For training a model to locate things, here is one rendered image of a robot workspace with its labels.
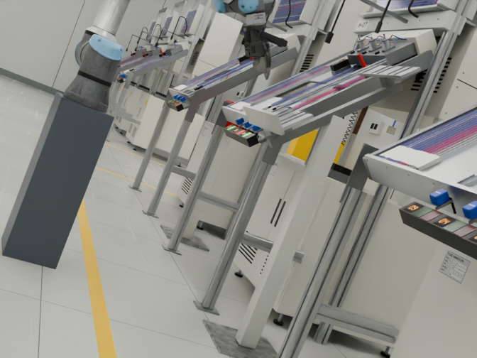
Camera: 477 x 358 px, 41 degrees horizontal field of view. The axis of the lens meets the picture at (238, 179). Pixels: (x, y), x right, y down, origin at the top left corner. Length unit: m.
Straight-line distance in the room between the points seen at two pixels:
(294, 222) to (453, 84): 0.95
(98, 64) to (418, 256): 1.48
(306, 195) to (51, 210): 0.84
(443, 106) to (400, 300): 0.80
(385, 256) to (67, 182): 1.29
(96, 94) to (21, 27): 8.90
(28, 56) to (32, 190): 8.91
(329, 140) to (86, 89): 0.80
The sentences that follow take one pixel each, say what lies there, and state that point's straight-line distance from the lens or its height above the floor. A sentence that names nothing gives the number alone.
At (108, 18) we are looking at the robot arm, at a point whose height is 0.85.
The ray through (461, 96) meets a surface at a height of 1.11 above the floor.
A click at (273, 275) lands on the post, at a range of 2.13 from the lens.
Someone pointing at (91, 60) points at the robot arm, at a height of 0.69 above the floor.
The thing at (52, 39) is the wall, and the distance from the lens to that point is 11.04.
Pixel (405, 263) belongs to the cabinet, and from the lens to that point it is 2.74.
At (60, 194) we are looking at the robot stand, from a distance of 2.19.
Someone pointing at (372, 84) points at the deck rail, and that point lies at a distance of 2.52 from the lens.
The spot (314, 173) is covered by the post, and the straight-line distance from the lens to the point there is 2.09.
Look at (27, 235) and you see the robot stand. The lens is 2.22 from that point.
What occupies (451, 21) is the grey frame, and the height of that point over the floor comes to 1.34.
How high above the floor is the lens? 0.68
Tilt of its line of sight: 4 degrees down
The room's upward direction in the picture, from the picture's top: 22 degrees clockwise
